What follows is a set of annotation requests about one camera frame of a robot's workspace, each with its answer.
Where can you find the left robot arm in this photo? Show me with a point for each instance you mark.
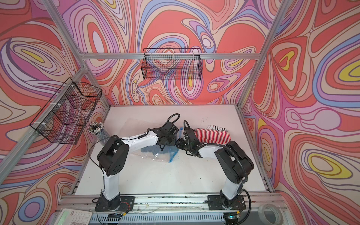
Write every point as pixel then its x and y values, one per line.
pixel 154 143

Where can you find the white keypad device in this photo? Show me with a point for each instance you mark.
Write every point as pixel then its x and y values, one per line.
pixel 73 217

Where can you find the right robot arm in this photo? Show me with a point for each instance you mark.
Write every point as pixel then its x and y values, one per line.
pixel 235 163

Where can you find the black wire basket wall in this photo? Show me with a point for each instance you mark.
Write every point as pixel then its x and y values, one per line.
pixel 172 64
pixel 69 113

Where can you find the black white striped tank top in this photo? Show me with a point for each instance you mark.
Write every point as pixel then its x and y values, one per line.
pixel 213 127

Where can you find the cup of pens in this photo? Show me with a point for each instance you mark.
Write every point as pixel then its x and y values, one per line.
pixel 98 130

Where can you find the red white striped shirt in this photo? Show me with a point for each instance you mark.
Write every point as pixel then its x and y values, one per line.
pixel 212 136

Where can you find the black wire basket back wall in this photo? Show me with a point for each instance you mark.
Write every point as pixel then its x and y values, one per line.
pixel 172 64

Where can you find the clear tape roll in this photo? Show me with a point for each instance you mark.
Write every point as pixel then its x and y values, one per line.
pixel 270 214

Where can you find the black wire basket left wall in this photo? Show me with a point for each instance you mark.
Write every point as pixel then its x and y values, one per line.
pixel 69 113

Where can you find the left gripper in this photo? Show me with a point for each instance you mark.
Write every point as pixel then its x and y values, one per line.
pixel 174 140

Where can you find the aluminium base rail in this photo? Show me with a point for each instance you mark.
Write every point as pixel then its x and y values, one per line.
pixel 177 209

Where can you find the clear vacuum bag blue zipper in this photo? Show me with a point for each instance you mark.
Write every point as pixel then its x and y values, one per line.
pixel 135 127

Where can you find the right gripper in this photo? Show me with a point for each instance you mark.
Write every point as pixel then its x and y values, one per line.
pixel 179 145

